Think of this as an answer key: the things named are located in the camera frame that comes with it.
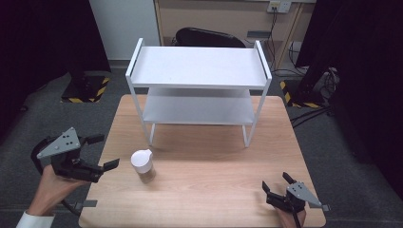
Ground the grey tape strip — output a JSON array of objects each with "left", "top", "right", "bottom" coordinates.
[
  {"left": 74, "top": 199, "right": 99, "bottom": 211},
  {"left": 309, "top": 202, "right": 331, "bottom": 213}
]

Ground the black cable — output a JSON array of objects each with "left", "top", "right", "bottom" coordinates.
[{"left": 60, "top": 199, "right": 83, "bottom": 218}]

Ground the wooden table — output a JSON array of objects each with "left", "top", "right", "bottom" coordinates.
[{"left": 78, "top": 94, "right": 327, "bottom": 228}]

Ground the black stand with hazard stripes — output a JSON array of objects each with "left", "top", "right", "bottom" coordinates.
[
  {"left": 60, "top": 69, "right": 111, "bottom": 105},
  {"left": 278, "top": 79, "right": 327, "bottom": 109}
]

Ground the person's right hand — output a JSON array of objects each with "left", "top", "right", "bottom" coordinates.
[{"left": 275, "top": 206, "right": 308, "bottom": 228}]

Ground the wall power socket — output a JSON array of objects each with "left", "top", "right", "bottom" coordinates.
[{"left": 266, "top": 0, "right": 293, "bottom": 14}]

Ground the white shirt cuff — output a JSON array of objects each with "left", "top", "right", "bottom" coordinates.
[{"left": 15, "top": 210, "right": 55, "bottom": 228}]

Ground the black curtain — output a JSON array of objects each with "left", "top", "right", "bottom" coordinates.
[
  {"left": 296, "top": 0, "right": 403, "bottom": 200},
  {"left": 0, "top": 0, "right": 112, "bottom": 143}
]

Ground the bundle of floor cables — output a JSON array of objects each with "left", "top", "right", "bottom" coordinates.
[{"left": 313, "top": 66, "right": 340, "bottom": 99}]

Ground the black chair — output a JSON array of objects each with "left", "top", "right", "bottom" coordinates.
[{"left": 172, "top": 27, "right": 247, "bottom": 49}]

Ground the white two-tier metal shelf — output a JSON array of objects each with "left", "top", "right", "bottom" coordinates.
[{"left": 125, "top": 37, "right": 274, "bottom": 148}]

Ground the white-lidded seasoning jar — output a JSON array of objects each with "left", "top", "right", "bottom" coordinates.
[{"left": 130, "top": 148, "right": 157, "bottom": 184}]

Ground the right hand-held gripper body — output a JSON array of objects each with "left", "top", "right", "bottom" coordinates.
[{"left": 265, "top": 181, "right": 323, "bottom": 214}]

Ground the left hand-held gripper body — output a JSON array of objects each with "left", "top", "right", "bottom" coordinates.
[{"left": 30, "top": 126, "right": 105, "bottom": 184}]

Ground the person's left hand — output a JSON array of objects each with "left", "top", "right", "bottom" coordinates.
[{"left": 28, "top": 164, "right": 93, "bottom": 217}]

